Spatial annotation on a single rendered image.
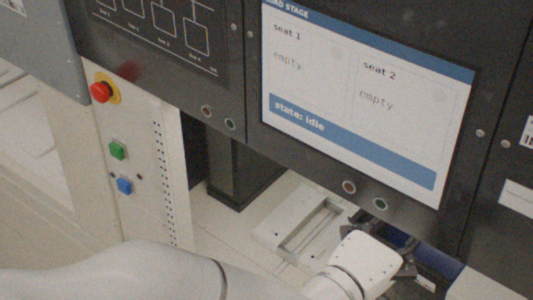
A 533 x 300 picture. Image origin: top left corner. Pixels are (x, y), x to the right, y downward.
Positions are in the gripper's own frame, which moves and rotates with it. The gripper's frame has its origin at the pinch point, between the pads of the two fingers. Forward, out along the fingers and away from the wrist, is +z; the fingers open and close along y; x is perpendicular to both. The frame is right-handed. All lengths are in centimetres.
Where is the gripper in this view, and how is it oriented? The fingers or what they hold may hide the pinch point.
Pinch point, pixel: (396, 231)
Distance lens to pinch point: 119.2
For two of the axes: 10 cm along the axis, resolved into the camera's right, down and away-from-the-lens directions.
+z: 6.7, -5.0, 5.5
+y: 7.5, 4.5, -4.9
